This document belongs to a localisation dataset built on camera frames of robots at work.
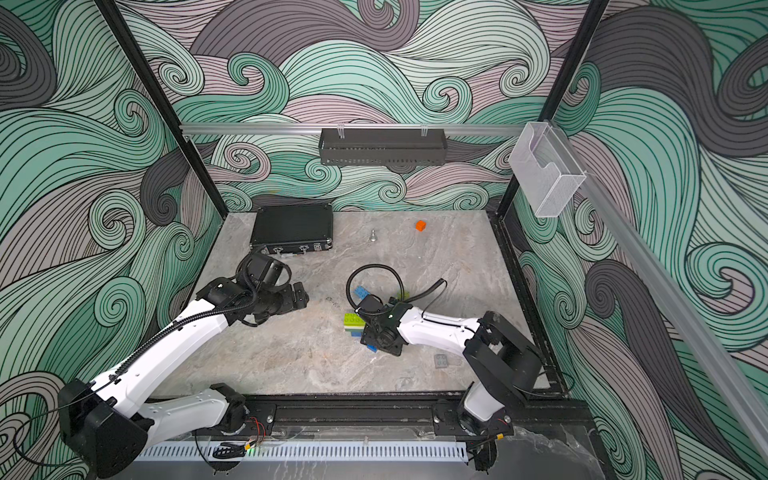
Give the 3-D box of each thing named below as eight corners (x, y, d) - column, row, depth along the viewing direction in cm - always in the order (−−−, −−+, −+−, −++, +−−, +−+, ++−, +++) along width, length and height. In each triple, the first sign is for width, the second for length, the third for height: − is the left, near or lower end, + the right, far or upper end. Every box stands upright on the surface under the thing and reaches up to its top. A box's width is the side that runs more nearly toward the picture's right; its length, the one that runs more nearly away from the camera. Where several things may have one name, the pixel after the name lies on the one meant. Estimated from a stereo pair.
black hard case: (250, 257, 109) (244, 246, 105) (265, 213, 124) (261, 202, 120) (329, 257, 109) (327, 246, 104) (335, 213, 124) (334, 202, 120)
